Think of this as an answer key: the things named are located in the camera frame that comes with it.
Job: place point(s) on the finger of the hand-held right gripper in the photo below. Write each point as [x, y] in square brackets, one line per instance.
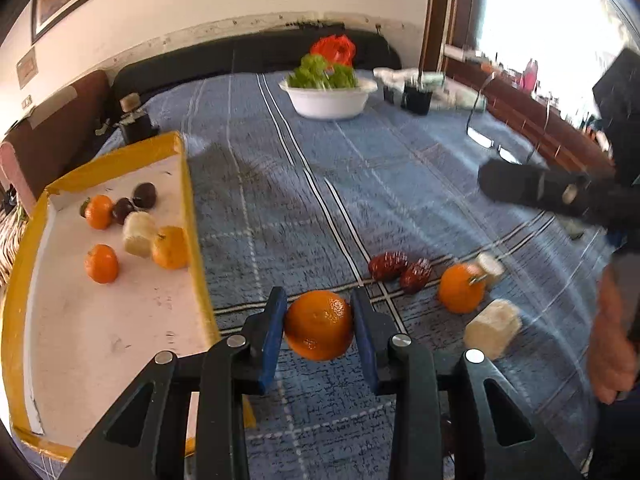
[525, 185]

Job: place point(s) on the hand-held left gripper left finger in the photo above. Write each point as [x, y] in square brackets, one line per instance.
[272, 340]

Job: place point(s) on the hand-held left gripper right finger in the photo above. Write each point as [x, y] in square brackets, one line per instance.
[364, 345]

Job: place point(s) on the red date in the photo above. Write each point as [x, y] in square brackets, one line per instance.
[416, 274]
[387, 266]

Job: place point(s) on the peeled banana piece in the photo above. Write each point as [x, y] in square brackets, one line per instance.
[492, 329]
[491, 269]
[138, 234]

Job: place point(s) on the white tray with yellow rim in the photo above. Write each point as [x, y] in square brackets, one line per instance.
[100, 335]

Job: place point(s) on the dark plum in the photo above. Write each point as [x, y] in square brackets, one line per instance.
[145, 195]
[122, 210]

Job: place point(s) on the orange with green leaf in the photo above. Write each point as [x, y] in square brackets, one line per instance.
[99, 212]

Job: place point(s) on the person's right hand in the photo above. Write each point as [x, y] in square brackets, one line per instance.
[607, 350]

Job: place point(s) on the pink bottle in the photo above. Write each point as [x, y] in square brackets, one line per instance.
[530, 75]

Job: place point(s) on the white cloth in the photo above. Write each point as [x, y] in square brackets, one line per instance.
[450, 95]

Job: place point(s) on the black cup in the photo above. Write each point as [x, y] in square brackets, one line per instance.
[416, 100]

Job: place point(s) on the small black container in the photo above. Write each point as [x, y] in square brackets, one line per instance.
[390, 95]

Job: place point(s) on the white bowl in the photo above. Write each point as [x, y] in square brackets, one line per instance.
[327, 102]

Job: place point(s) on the green lettuce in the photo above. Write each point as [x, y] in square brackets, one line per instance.
[320, 75]

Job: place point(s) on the black bottle with cork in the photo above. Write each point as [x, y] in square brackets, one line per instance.
[137, 127]

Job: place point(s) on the patterned couch cover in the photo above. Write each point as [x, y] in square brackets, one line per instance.
[12, 245]

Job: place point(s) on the black leather sofa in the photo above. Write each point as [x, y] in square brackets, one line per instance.
[200, 57]

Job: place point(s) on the brown armchair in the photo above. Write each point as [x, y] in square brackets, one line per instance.
[55, 130]

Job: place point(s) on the wooden window frame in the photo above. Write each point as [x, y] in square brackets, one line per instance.
[440, 10]

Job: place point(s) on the wall switch plate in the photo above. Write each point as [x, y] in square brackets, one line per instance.
[27, 102]

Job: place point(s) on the small wall plaque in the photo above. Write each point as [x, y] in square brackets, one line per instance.
[27, 71]

